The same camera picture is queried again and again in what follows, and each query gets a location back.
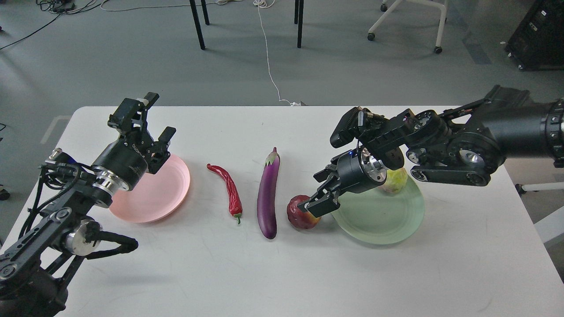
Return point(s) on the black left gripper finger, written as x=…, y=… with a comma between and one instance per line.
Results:
x=130, y=118
x=158, y=152

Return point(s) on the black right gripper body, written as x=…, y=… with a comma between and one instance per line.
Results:
x=358, y=171

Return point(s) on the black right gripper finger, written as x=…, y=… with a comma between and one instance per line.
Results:
x=323, y=202
x=329, y=178

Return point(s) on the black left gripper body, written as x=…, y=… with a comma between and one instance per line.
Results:
x=125, y=160

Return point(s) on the red pomegranate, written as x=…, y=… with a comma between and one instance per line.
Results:
x=300, y=219

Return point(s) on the green yellow custard apple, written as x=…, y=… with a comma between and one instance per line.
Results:
x=396, y=180

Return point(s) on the purple eggplant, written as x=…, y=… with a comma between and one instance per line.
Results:
x=265, y=203

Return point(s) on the red chili pepper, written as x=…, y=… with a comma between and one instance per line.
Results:
x=234, y=200

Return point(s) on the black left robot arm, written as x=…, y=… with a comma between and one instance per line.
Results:
x=58, y=235

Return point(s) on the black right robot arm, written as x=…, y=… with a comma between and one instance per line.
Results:
x=463, y=146

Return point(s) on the pink plate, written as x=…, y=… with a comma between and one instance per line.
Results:
x=156, y=195

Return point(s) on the green plate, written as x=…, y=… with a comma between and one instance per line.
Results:
x=379, y=217

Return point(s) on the white chair base with casters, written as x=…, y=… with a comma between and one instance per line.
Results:
x=413, y=21

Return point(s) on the black equipment case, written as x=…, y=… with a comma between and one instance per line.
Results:
x=538, y=41

